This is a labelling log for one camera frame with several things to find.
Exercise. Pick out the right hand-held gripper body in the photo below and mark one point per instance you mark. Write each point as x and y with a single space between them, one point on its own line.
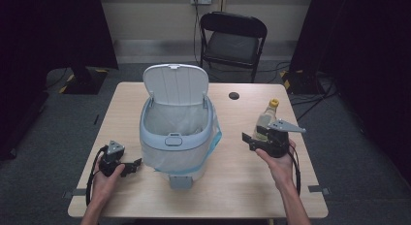
278 142

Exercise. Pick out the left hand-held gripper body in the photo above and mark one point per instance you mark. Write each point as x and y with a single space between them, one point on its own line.
110 162

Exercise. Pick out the clear plastic bottle yellow cap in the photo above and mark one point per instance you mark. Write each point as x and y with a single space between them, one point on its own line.
267 116

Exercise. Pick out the white pedal bin grey lid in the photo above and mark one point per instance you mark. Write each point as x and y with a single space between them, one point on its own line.
176 144

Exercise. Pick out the translucent blue bin liner bag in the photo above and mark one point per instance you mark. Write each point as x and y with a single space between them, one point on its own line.
176 120

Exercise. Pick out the person's left hand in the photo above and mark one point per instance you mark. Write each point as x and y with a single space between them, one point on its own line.
105 186

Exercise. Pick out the person's right hand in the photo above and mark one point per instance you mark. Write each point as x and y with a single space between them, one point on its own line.
282 168

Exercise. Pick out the grey tape strip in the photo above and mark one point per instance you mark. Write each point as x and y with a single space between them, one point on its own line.
77 192
318 188

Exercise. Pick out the small black floor object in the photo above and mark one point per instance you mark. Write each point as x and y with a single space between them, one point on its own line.
96 119

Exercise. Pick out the black stand base striped tape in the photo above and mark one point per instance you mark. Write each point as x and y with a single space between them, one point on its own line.
82 81
300 82

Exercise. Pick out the black folding chair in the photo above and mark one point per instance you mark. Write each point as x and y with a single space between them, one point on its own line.
231 47

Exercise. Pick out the black curtain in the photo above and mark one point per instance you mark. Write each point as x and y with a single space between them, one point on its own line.
38 40
365 57

